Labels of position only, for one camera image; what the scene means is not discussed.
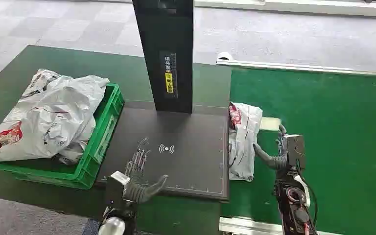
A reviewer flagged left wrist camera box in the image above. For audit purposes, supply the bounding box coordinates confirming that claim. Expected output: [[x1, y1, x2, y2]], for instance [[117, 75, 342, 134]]
[[105, 171, 131, 208]]

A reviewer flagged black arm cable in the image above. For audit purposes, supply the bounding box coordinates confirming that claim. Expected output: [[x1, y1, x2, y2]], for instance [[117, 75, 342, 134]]
[[295, 160, 319, 229]]

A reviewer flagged pale tape patch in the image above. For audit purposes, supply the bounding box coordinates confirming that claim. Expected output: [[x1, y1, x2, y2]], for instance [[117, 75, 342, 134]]
[[259, 117, 282, 132]]

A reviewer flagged yellow black warning label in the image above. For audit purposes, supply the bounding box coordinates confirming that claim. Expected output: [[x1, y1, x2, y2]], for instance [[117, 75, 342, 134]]
[[164, 71, 175, 94]]

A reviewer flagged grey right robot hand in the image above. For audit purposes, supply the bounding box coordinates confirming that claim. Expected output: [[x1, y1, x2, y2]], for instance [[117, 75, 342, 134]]
[[253, 124, 288, 171]]

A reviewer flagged crumpled grey-white parcel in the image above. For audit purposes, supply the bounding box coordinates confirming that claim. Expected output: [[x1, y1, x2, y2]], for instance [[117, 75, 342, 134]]
[[55, 117, 97, 165]]

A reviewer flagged large white parcel red print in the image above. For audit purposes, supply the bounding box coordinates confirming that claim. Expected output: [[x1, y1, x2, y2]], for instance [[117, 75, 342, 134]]
[[0, 74, 110, 166]]

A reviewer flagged short silver conveyor rail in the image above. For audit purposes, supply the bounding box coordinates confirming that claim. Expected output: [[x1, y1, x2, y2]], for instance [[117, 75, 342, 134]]
[[218, 216, 345, 235]]

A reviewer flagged green conveyor belt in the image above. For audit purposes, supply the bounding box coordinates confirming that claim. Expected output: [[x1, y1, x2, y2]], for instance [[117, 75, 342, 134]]
[[221, 66, 376, 235]]

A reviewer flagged small white parcel red print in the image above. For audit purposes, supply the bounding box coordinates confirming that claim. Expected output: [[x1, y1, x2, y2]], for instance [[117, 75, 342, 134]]
[[228, 102, 263, 183]]

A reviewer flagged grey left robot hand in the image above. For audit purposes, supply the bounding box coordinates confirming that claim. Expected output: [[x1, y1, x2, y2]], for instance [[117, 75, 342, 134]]
[[122, 138, 169, 205]]

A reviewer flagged white parcel black print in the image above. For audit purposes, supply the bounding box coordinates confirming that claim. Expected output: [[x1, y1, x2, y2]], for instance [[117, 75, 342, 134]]
[[20, 69, 63, 99]]

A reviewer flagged black scanner base plate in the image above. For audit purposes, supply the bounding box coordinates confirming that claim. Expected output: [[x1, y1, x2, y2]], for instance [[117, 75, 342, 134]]
[[96, 106, 230, 201]]

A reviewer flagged long silver conveyor rail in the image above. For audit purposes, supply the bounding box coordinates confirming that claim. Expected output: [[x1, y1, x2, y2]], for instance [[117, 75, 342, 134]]
[[215, 51, 376, 78]]

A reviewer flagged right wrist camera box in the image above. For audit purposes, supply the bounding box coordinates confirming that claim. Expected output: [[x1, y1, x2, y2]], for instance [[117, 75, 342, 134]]
[[284, 134, 306, 170]]

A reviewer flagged black scanner column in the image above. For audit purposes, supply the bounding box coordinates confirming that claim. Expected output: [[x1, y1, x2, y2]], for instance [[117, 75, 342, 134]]
[[132, 0, 195, 114]]

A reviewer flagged green plastic crate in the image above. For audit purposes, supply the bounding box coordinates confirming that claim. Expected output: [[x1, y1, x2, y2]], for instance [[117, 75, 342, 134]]
[[0, 83, 125, 190]]

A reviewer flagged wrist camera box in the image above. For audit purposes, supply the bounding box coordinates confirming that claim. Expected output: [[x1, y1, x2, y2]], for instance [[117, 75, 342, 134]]
[[284, 134, 306, 170], [105, 171, 131, 208]]

